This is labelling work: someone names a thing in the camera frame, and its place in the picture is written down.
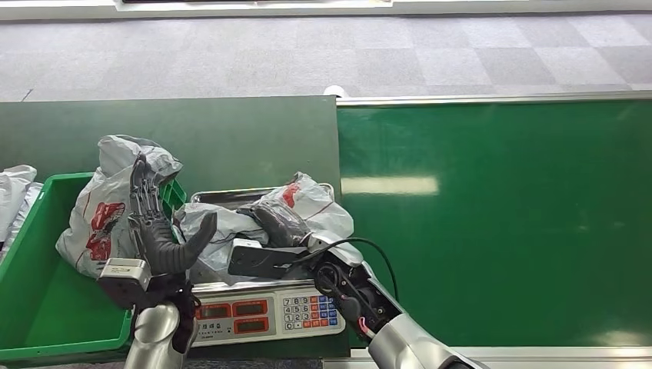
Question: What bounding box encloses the green conveyor belt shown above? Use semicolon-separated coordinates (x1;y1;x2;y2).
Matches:
321;90;652;369

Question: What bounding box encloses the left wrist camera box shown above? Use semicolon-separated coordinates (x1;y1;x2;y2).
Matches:
96;258;153;310

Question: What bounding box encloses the electronic scale with steel tray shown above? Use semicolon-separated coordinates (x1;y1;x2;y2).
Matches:
184;183;348;349

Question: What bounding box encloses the white low platform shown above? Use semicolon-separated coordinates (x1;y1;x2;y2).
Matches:
0;0;652;22

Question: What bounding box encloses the white plastic bag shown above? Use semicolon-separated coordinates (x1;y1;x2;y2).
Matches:
0;182;45;263
0;164;38;244

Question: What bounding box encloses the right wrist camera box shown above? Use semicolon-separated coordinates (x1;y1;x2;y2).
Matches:
228;238;308;280

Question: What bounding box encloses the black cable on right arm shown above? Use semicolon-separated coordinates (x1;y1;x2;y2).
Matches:
290;237;400;302

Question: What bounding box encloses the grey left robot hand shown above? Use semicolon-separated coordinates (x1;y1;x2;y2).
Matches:
128;155;218;277

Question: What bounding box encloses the grey mailer bag red print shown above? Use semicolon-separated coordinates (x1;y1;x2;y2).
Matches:
55;135;183;280

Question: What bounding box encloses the grey mailer bag red stripe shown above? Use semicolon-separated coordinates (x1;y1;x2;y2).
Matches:
173;171;355;286

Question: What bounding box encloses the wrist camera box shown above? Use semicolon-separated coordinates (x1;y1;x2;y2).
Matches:
228;238;308;280
96;258;153;310

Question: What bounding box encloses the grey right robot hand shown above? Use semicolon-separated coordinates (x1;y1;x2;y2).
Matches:
236;200;313;250

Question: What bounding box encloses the green plastic bin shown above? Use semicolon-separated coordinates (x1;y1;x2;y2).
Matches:
0;171;188;363

